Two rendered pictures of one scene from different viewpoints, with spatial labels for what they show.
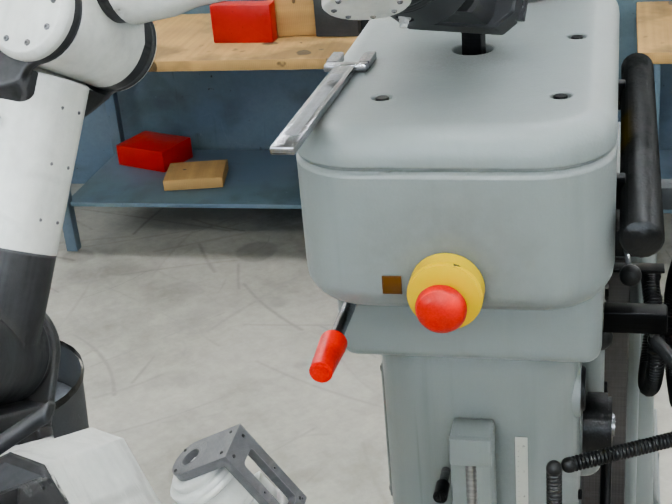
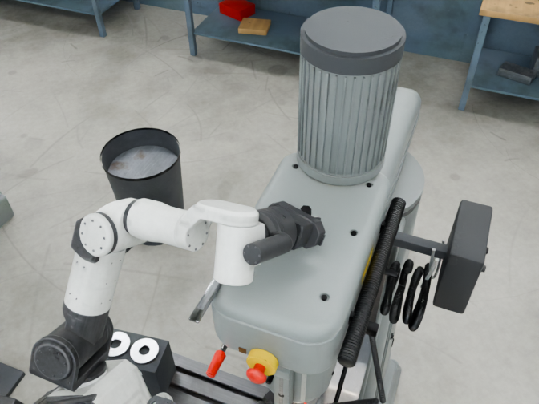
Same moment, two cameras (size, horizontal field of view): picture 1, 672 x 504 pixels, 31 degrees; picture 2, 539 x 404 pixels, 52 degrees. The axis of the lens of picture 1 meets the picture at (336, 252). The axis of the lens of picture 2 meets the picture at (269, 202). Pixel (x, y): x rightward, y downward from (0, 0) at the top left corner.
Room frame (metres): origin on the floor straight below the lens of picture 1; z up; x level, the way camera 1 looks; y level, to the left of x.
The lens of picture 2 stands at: (0.32, -0.18, 2.72)
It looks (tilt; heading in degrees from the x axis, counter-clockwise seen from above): 45 degrees down; 8
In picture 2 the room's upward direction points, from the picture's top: 1 degrees counter-clockwise
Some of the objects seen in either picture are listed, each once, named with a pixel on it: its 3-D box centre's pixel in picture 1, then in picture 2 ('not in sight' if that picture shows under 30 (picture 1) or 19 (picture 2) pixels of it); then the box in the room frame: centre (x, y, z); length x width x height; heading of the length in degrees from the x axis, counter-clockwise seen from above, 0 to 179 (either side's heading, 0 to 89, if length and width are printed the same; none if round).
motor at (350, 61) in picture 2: not in sight; (346, 98); (1.31, -0.20, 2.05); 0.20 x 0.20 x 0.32
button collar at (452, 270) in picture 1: (445, 291); (262, 361); (0.84, -0.08, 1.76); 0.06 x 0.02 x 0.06; 76
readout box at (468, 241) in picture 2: not in sight; (464, 257); (1.27, -0.54, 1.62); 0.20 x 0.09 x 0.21; 166
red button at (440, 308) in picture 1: (441, 305); (257, 373); (0.82, -0.08, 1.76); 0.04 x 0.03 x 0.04; 76
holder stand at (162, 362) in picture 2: not in sight; (135, 362); (1.19, 0.41, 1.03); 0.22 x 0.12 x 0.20; 83
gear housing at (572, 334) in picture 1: (485, 237); not in sight; (1.11, -0.15, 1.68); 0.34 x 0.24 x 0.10; 166
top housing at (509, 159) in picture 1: (477, 126); (305, 252); (1.08, -0.15, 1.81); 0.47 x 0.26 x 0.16; 166
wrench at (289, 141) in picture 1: (322, 97); (224, 270); (0.95, 0.00, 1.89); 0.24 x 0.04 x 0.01; 164
